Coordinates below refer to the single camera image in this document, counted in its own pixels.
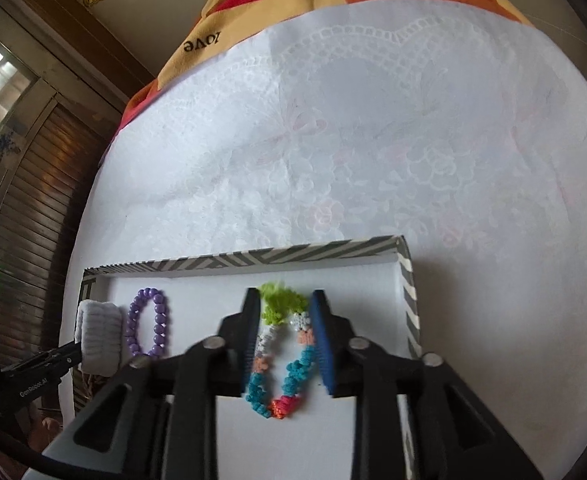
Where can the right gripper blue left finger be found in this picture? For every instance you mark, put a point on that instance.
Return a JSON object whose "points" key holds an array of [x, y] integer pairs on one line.
{"points": [[240, 333]]}

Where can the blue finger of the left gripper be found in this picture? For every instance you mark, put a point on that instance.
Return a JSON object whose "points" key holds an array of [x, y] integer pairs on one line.
{"points": [[59, 361]]}

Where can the white scrunchie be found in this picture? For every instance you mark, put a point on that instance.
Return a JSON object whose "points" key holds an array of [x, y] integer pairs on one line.
{"points": [[98, 330]]}

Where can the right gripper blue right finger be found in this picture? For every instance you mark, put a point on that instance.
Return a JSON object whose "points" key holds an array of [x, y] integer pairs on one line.
{"points": [[332, 335]]}

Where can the white lace tablecloth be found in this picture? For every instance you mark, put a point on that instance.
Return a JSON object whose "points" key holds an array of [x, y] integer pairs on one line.
{"points": [[460, 130]]}

